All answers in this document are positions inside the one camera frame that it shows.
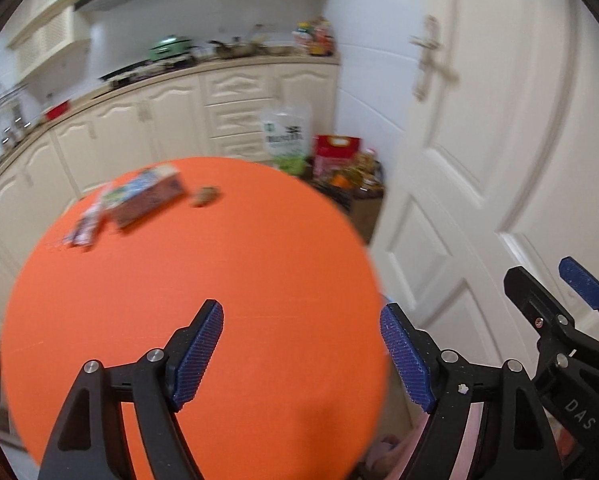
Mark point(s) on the orange round tablecloth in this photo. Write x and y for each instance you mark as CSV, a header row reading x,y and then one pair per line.
x,y
296,384

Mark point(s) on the condiment bottles group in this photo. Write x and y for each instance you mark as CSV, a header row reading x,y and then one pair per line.
x,y
315,37

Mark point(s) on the lower kitchen cabinets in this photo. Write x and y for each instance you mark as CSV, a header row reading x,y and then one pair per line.
x,y
198,113

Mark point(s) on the cardboard box with groceries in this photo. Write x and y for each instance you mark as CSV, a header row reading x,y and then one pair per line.
x,y
355,185

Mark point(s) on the brown paper ball far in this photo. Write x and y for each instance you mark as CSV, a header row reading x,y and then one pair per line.
x,y
205,196

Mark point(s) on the rice bag white green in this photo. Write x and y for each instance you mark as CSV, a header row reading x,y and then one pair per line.
x,y
288,131

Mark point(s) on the gas stove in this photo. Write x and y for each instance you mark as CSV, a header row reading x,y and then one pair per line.
x,y
146,69

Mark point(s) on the milk carton box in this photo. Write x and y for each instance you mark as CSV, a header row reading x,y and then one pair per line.
x,y
147,191

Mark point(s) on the white door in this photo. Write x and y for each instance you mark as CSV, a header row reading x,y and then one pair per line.
x,y
499,170

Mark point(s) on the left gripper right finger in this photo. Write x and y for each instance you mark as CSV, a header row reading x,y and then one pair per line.
x,y
483,422

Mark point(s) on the hanging utensil rack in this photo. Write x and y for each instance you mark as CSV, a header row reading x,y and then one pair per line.
x,y
12,117

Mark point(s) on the red basin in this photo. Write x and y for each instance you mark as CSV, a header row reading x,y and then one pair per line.
x,y
56,111

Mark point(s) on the wok pan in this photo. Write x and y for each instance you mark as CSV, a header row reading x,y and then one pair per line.
x,y
252,44

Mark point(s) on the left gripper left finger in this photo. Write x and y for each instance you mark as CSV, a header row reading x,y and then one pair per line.
x,y
89,441

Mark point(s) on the door handle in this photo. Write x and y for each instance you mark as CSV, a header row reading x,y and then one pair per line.
x,y
429,45

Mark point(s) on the clear bubble wrap piece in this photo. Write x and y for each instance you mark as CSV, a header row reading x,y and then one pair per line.
x,y
89,222

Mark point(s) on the small white yellow wrapper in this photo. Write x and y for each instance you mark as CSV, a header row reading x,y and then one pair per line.
x,y
72,237

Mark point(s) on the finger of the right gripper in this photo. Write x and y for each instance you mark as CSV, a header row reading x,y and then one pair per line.
x,y
546,316
581,281

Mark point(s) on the green electric pot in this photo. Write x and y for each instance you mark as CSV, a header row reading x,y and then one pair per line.
x,y
170,47

